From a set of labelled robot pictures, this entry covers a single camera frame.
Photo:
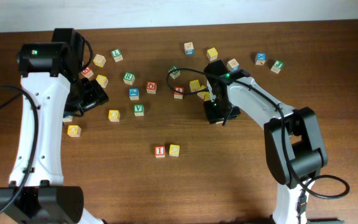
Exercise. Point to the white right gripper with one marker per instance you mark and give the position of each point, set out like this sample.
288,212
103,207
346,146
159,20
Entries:
212,116

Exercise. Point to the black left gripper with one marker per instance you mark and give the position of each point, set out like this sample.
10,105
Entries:
97,96

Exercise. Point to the red a block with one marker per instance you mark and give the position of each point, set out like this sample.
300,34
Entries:
178,92
87,72

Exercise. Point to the yellow C letter block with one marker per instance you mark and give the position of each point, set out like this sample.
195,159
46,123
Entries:
174,150

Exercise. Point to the red I letter block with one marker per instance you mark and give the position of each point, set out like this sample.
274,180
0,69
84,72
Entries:
160,151

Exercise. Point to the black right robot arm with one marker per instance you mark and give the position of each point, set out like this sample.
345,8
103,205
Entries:
294,147

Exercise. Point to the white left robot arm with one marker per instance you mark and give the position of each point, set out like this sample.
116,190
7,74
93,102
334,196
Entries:
51,89

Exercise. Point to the yellow block cluster lower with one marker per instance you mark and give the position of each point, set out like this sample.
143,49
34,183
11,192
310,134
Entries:
207,97

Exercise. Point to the yellow block cluster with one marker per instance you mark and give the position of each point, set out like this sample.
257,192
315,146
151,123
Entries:
202,92
194,85
207,97

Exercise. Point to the yellow block cluster middle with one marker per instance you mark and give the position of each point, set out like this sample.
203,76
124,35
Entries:
202,92

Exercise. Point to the yellow block upper left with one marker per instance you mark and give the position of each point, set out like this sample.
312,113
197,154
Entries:
102,80

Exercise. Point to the blue H block lower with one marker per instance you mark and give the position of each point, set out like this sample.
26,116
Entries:
67,119

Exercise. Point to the yellow block cluster left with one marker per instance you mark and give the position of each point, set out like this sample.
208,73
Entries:
194,85

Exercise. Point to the yellow O block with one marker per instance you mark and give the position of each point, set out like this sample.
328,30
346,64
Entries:
114,115

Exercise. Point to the yellow D block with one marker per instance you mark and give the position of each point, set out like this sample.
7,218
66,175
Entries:
74,131

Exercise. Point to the plain wooden block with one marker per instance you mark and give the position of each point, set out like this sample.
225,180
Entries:
99,60

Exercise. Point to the wooden block orange letter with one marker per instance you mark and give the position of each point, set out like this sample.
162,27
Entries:
232,65

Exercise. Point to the green R block left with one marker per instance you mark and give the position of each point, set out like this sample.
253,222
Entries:
129,78

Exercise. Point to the blue block centre left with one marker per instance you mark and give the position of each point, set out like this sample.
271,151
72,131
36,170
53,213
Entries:
134,94

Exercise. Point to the green L block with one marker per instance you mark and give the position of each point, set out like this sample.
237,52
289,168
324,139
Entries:
117,55

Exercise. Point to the yellow block top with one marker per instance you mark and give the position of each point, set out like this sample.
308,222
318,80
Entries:
212,54

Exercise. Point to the green Z block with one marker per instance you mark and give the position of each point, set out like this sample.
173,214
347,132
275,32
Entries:
174,72

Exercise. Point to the green V block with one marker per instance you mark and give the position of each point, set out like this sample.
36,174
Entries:
139,110

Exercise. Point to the blue X block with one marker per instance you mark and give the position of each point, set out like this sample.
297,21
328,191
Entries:
260,58

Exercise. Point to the red O block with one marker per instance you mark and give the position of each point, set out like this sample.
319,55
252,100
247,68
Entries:
151,87

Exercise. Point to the wooden block blue side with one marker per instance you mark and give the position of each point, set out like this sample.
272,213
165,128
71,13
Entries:
189,48

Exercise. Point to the green J block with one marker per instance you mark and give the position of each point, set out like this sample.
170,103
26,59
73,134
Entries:
277,66

